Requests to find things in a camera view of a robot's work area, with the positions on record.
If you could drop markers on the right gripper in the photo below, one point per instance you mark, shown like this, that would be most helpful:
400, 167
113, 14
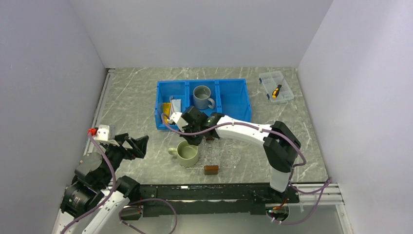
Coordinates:
193, 142

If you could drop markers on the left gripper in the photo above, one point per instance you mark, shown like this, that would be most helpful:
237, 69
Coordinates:
139, 145

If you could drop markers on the grey ceramic mug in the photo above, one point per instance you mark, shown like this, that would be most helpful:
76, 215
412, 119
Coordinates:
202, 98

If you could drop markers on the white toothpaste tube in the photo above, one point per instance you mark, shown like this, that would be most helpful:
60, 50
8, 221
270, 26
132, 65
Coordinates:
177, 105

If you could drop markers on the clear holder with wooden ends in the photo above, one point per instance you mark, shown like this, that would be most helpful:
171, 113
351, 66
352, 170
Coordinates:
211, 166

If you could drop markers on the green ceramic mug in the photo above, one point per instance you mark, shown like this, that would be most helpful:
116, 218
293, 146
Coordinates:
186, 154

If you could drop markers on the toothbrush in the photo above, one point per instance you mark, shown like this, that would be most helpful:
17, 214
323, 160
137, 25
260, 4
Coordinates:
171, 104

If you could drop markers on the blue three-compartment bin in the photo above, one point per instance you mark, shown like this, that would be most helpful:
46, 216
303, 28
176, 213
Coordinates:
230, 96

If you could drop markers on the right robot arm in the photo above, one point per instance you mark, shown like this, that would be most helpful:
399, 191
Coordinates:
279, 143

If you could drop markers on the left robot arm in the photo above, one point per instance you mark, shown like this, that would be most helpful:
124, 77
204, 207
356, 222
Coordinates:
95, 193

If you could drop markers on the yellow toothpaste tube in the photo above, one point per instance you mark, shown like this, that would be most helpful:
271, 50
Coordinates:
166, 109

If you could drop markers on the yellow black screwdriver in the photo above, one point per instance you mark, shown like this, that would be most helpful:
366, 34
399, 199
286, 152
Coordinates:
276, 92

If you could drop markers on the clear plastic organizer box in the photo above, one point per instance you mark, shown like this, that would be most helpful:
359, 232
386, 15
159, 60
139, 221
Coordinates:
270, 81

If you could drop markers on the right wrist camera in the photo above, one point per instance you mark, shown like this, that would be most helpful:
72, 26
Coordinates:
177, 120

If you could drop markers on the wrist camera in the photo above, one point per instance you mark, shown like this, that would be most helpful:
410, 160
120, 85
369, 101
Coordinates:
103, 134
177, 120

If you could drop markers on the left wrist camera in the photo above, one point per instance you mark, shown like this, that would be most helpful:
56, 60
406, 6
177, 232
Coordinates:
103, 134

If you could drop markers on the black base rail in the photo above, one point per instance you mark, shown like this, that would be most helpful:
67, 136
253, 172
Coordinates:
198, 199

